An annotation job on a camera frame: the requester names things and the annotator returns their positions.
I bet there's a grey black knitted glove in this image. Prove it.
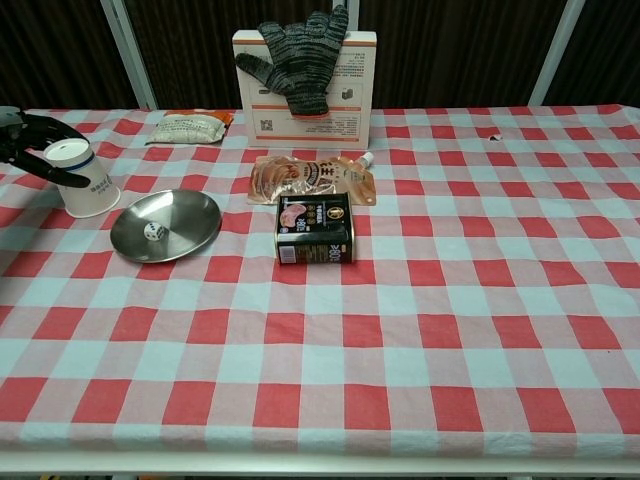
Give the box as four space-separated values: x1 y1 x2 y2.
234 4 350 119

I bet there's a black luncheon meat can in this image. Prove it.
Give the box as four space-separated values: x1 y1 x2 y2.
274 193 358 267

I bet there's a white orange cardboard box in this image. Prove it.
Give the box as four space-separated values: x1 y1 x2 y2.
231 28 379 150

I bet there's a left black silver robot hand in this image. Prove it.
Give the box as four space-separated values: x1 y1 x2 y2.
0 106 94 189

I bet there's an orange spouted food pouch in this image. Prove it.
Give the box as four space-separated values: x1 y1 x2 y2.
246 151 378 207

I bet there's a white paper cup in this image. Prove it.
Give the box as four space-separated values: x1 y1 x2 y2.
42 138 122 219

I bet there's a round metal plate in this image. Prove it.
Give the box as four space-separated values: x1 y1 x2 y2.
109 189 223 265

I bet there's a red white checkered tablecloth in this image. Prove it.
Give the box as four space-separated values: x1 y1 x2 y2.
0 103 640 455

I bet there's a white orange food packet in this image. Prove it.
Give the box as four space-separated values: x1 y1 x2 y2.
144 109 236 147

